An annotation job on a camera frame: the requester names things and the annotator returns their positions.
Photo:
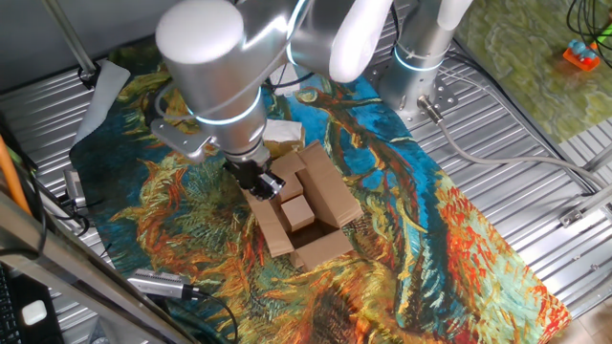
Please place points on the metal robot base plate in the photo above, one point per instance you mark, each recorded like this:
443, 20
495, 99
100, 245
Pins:
447, 98

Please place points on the brown cardboard box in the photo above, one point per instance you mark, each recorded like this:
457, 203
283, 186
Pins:
330, 191

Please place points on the green patterned mat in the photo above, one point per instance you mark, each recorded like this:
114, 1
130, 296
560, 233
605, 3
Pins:
526, 71

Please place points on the black keyboard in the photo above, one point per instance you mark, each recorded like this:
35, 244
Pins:
6, 310

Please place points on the metal tripod pole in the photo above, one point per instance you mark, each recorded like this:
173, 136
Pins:
67, 28

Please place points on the white rounded device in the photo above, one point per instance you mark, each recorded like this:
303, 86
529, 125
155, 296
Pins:
34, 313

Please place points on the orange toy block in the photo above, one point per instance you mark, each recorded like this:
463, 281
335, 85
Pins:
578, 62

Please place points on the green plastic stick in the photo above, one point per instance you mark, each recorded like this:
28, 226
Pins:
605, 33

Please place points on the blue toy piece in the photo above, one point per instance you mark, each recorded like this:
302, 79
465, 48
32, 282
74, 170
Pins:
581, 49

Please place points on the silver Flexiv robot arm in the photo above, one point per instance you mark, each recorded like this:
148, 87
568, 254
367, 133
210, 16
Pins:
215, 71

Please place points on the aluminium rail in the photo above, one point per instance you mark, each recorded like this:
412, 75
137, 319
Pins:
600, 160
588, 205

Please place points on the sunflower painting cloth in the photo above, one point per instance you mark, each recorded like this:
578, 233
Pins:
430, 239

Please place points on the gold and white tissue pack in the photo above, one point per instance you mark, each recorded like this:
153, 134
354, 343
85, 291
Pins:
284, 134

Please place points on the aluminium frame beam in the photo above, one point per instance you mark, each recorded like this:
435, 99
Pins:
48, 248

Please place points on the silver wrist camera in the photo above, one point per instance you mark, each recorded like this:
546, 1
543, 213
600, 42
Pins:
184, 141

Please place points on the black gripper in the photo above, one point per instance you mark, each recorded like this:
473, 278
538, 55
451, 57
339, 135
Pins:
246, 173

